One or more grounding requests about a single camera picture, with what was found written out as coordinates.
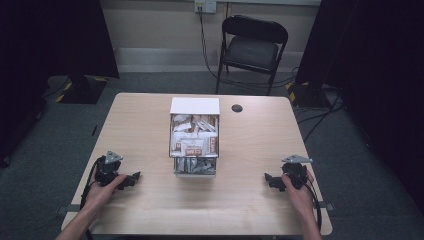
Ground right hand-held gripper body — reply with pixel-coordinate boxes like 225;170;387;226
281;154;315;191

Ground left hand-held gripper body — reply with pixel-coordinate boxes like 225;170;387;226
94;150;124;188

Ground person's left hand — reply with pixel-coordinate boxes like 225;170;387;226
80;166;128;215

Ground person's right hand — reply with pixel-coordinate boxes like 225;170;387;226
281;169;317;218

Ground white drawer with brown packets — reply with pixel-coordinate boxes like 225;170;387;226
169;113;221;159

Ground pile of grey packets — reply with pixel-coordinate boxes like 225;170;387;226
175;157;216;175

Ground pile of brown white packets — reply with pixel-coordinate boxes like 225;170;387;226
170;114;219;157

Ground black stand base yellow tape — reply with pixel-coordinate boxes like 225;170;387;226
284;81;332;109
54;74;109;105

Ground white box of packets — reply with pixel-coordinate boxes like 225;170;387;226
168;96;221;178

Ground black folding chair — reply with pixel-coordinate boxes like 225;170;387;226
214;14;289;97

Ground black curtain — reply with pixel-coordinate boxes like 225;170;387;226
294;0;424;214
0;0;120;168

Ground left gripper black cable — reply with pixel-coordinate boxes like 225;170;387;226
79;155;105;240

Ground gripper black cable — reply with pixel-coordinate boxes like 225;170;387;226
79;155;105;240
301;178;323;232

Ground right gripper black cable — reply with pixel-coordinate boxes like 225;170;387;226
301;178;323;232

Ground grey table strap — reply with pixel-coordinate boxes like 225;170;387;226
55;204;82;215
315;201;335;212

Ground black floor cables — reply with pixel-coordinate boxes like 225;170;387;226
293;88;346;143

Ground white wall socket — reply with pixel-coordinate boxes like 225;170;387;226
194;0;218;15

